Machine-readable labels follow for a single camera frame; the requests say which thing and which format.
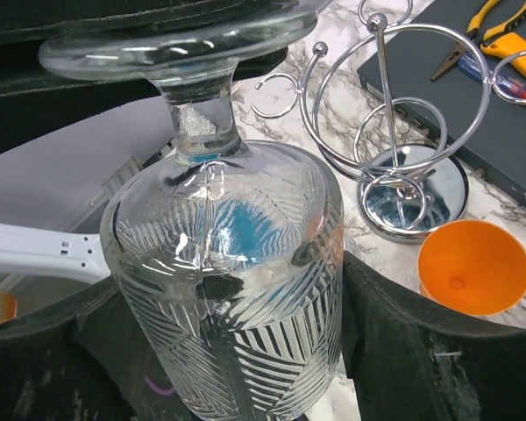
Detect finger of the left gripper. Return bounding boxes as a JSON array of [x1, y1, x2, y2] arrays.
[[0, 46, 159, 154], [0, 0, 298, 45]]

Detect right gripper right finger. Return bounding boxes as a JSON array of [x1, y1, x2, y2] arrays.
[[341, 253, 526, 420]]

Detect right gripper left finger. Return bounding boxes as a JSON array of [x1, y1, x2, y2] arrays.
[[0, 278, 184, 420]]

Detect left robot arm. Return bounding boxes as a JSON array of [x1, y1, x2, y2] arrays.
[[0, 1, 294, 283]]

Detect orange plastic goblet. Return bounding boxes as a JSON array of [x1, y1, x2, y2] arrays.
[[417, 219, 526, 316]]

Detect blue plastic goblet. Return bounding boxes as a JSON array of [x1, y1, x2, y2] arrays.
[[188, 160, 290, 270]]

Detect dark grey tray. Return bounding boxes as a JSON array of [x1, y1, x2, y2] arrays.
[[357, 0, 526, 220]]

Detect red blue screwdriver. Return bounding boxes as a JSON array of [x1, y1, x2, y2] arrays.
[[458, 53, 526, 106]]

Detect small chrome ring rack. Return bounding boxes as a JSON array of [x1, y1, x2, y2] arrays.
[[252, 0, 526, 240]]

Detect orange handled pliers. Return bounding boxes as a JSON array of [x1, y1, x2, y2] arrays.
[[430, 1, 526, 82]]

